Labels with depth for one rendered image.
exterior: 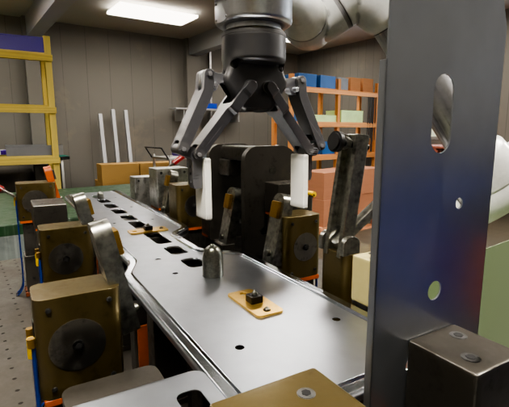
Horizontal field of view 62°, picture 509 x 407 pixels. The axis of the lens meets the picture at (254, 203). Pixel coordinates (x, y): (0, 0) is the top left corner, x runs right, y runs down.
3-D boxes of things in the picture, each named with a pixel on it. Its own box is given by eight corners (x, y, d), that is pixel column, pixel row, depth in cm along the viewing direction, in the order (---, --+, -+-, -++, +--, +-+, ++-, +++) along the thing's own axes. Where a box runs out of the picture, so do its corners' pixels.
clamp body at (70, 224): (35, 396, 84) (18, 225, 79) (98, 379, 90) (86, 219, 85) (38, 415, 79) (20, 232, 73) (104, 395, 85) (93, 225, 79)
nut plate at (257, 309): (226, 295, 57) (226, 287, 57) (250, 290, 59) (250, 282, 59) (258, 319, 50) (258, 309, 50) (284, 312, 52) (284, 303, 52)
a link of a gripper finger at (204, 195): (211, 158, 47) (204, 158, 46) (212, 220, 48) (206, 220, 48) (200, 157, 49) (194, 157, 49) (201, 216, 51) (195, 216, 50)
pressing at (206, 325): (55, 197, 149) (54, 193, 148) (120, 193, 160) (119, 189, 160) (254, 446, 31) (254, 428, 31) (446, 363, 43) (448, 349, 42)
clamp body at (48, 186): (14, 291, 140) (4, 182, 133) (60, 283, 146) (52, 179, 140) (15, 300, 132) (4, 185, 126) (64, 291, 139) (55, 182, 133)
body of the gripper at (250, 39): (267, 39, 54) (267, 114, 56) (206, 32, 50) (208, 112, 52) (302, 27, 48) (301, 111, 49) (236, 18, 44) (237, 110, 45)
